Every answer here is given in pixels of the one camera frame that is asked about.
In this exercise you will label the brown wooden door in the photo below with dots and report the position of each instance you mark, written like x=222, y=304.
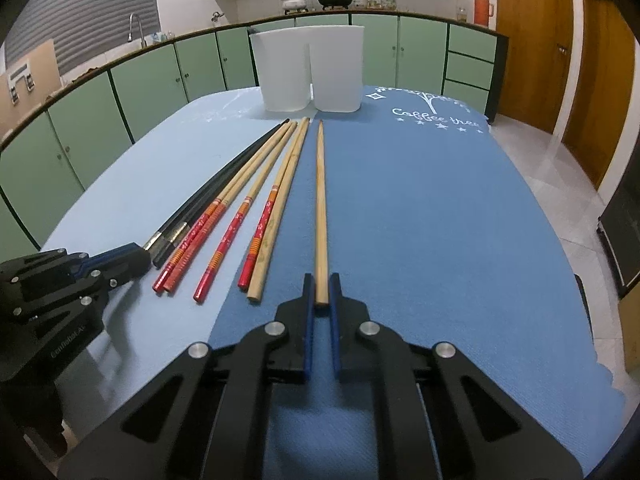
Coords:
x=540, y=36
x=603, y=91

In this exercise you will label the plain bamboo chopstick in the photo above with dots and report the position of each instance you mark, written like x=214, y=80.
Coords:
x=321, y=255
x=257, y=283

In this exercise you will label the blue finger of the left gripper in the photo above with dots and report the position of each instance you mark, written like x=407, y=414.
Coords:
x=120, y=265

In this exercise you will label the black wok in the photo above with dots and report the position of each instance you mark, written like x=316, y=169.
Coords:
x=335, y=4

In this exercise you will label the black glass cabinet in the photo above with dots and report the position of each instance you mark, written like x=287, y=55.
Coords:
x=619, y=226

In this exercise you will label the white cooking pot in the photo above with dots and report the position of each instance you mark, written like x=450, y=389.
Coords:
x=294, y=6

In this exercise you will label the white two-compartment utensil holder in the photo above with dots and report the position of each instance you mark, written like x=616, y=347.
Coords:
x=319, y=65

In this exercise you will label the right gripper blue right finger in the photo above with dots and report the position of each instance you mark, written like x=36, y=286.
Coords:
x=335, y=293

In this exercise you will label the orange thermos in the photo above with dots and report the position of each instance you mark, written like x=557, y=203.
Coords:
x=484, y=10

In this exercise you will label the grey window blind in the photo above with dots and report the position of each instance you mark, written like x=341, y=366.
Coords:
x=80, y=29

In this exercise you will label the green lower kitchen cabinets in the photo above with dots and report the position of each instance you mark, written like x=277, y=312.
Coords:
x=61, y=146

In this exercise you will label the cardboard box with clips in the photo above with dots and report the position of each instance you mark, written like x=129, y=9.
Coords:
x=27, y=84

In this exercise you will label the chrome sink faucet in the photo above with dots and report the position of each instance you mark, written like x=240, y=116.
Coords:
x=135, y=23

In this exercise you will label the light blue table mat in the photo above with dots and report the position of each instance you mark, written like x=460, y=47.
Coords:
x=144, y=331

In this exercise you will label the dark blue table mat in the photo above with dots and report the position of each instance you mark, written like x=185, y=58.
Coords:
x=434, y=229

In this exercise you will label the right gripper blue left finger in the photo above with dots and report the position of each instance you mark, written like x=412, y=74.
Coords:
x=309, y=289

